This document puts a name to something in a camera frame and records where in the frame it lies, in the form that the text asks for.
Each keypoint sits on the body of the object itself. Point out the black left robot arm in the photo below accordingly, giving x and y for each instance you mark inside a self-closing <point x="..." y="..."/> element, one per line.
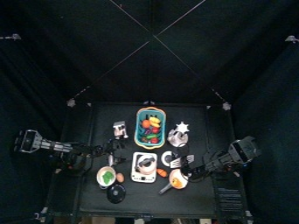
<point x="51" y="144"/>

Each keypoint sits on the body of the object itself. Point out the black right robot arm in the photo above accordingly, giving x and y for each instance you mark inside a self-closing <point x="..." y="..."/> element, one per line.
<point x="230" y="157"/>

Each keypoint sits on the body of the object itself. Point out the silver toy kettle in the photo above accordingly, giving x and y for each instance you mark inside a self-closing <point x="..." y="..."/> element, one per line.
<point x="146" y="163"/>

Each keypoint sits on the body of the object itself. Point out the grey slotted toy spatula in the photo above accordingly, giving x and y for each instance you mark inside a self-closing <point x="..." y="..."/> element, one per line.
<point x="182" y="160"/>

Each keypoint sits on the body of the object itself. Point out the toy frying pan with egg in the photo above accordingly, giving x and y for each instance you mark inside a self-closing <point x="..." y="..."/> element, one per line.
<point x="178" y="180"/>

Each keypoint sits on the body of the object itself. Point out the silver toy toaster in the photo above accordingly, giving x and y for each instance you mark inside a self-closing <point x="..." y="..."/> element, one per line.
<point x="119" y="129"/>

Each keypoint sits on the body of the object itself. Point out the brown toy egg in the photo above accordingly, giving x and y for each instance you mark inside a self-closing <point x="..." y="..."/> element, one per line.
<point x="121" y="177"/>

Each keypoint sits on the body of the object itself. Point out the cream saucepan with green lettuce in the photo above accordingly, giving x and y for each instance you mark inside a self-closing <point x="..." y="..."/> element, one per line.
<point x="106" y="176"/>

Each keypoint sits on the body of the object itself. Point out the orange toy carrot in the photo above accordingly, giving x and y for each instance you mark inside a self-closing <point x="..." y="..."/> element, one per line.
<point x="162" y="173"/>

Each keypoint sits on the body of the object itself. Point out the red toy strawberry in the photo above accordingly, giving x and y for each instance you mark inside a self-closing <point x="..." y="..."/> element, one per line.
<point x="154" y="140"/>

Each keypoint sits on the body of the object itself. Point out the purple toy eggplant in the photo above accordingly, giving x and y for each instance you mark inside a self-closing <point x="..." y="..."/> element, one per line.
<point x="147" y="131"/>

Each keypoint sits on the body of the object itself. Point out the green toy cucumber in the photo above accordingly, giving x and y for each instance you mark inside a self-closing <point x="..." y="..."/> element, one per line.
<point x="151" y="136"/>

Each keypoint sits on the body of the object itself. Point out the white star-shaped juicer top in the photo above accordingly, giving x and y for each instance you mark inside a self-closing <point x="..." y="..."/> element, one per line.
<point x="182" y="127"/>

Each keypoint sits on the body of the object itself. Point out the toy orange fruit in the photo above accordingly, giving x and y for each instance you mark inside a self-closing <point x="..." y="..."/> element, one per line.
<point x="146" y="124"/>

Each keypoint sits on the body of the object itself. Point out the teal basket with orange rim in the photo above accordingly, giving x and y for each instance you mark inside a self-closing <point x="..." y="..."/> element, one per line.
<point x="150" y="127"/>

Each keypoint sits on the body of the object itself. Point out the red toy tomato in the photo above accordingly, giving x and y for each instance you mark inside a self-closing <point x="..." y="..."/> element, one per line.
<point x="155" y="130"/>

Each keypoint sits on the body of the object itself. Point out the black round bowl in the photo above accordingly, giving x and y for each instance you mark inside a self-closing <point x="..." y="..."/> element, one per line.
<point x="117" y="193"/>

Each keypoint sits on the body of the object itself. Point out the yellow toy banana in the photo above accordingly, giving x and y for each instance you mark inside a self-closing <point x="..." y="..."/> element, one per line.
<point x="155" y="121"/>

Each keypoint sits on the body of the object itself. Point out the black panel with white print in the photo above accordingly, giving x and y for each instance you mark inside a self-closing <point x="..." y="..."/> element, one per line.
<point x="230" y="199"/>

